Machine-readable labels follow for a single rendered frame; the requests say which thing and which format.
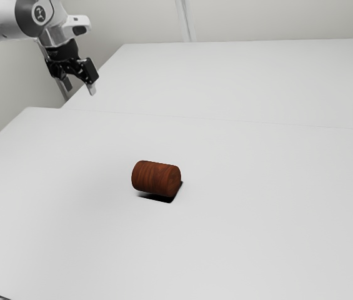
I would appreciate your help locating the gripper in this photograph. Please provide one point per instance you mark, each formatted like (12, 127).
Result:
(64, 53)

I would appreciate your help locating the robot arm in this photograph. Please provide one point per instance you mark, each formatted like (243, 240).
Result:
(10, 22)

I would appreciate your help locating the brown wooden mug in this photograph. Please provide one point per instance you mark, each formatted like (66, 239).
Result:
(155, 178)

